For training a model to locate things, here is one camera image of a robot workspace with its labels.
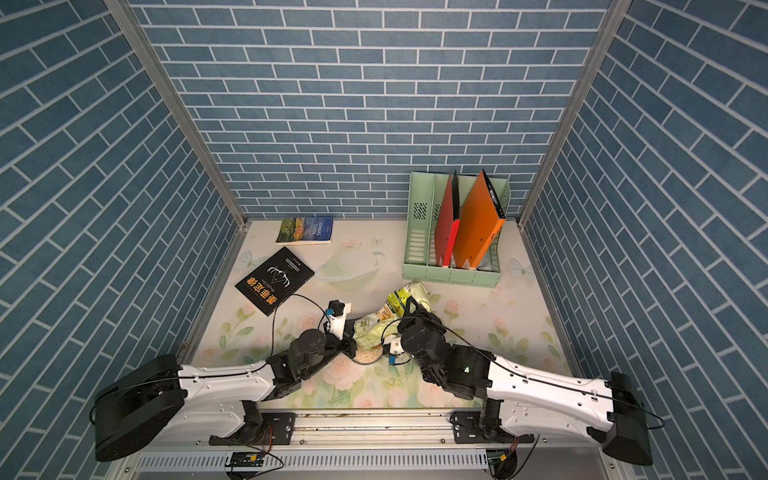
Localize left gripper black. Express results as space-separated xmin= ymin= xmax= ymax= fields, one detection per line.
xmin=300 ymin=317 xmax=368 ymax=380

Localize green oats bag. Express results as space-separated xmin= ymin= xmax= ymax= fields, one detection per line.
xmin=353 ymin=280 xmax=432 ymax=349

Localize blue patterned ceramic bowl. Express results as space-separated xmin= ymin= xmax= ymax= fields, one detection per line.
xmin=352 ymin=345 xmax=386 ymax=366

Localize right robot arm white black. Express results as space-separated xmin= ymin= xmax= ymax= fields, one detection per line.
xmin=398 ymin=298 xmax=653 ymax=466

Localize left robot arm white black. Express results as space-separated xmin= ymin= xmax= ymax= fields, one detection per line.
xmin=91 ymin=329 xmax=357 ymax=462

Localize oats in bowl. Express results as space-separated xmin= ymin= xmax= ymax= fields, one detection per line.
xmin=355 ymin=345 xmax=383 ymax=364

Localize floral table mat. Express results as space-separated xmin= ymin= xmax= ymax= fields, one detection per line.
xmin=192 ymin=220 xmax=570 ymax=410

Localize black book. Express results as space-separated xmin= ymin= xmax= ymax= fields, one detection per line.
xmin=235 ymin=247 xmax=314 ymax=316

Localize red folder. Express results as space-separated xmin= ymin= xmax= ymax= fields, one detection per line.
xmin=434 ymin=172 xmax=460 ymax=268

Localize blue landscape book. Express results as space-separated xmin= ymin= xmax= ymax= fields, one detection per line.
xmin=276 ymin=217 xmax=334 ymax=245

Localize orange folder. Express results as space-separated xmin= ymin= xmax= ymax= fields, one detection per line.
xmin=453 ymin=170 xmax=505 ymax=270

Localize small black controller board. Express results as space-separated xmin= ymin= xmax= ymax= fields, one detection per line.
xmin=225 ymin=452 xmax=265 ymax=470

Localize mint green file rack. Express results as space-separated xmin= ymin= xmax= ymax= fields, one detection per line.
xmin=403 ymin=172 xmax=510 ymax=287

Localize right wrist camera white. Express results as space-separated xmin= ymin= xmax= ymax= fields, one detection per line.
xmin=383 ymin=336 xmax=406 ymax=366

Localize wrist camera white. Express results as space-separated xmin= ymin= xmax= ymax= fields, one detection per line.
xmin=323 ymin=300 xmax=352 ymax=340
xmin=383 ymin=336 xmax=406 ymax=366

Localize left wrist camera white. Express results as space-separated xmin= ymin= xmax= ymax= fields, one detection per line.
xmin=323 ymin=300 xmax=352 ymax=340

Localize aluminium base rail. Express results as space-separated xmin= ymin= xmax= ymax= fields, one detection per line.
xmin=107 ymin=407 xmax=607 ymax=480

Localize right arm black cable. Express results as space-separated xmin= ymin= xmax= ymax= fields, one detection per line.
xmin=379 ymin=299 xmax=666 ymax=431

